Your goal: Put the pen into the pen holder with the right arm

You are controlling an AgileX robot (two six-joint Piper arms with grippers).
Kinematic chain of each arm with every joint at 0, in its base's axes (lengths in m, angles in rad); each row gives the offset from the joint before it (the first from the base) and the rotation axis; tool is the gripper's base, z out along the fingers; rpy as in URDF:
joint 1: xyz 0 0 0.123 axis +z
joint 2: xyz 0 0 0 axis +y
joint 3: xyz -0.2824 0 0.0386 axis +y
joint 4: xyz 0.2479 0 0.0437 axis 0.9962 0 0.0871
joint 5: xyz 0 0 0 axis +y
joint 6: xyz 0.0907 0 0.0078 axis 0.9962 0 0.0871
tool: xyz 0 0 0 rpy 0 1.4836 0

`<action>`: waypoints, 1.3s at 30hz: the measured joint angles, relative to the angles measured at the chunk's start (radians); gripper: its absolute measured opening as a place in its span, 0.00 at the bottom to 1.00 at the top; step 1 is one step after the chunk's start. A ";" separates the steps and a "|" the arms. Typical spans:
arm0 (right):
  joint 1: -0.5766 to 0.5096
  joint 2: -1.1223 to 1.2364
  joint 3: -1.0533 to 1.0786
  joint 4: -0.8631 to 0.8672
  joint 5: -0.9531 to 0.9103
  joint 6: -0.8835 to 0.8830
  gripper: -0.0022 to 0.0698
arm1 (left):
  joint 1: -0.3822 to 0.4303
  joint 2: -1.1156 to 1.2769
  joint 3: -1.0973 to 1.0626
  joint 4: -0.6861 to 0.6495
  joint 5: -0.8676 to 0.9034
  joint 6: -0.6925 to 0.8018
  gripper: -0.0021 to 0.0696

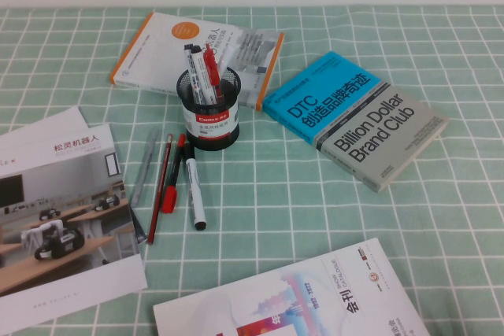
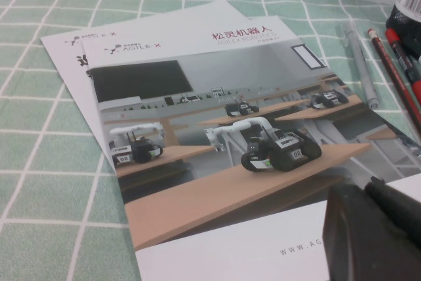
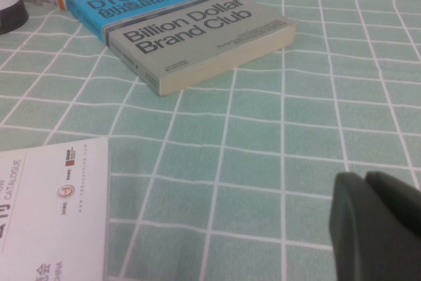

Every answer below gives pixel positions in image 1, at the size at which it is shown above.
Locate white marker with black cap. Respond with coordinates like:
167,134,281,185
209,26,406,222
191,46,216,105
182,42,202,105
183,142,208,231

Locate black mesh pen holder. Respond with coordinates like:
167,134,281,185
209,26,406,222
176,69,242,152

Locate red ballpoint pen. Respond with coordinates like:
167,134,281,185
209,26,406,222
202,43,222,102

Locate grey transparent pen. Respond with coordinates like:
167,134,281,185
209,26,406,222
129,127,160,209

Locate green checked tablecloth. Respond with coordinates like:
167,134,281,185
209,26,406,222
0,6,504,336

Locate black marker with red cap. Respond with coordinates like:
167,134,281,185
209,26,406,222
161,133,187,214

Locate blue and grey book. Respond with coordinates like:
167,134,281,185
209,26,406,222
262,51,450,194

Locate red pencil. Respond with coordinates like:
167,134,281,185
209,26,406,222
146,133,174,246

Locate white book with orange edges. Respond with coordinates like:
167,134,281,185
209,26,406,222
109,11,285,112

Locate white show catalogue magazine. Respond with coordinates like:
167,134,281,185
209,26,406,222
152,238,432,336

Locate plain white brochure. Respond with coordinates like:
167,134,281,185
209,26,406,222
0,105,89,145

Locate brochure with classroom robot photo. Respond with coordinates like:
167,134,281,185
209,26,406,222
0,123,149,332

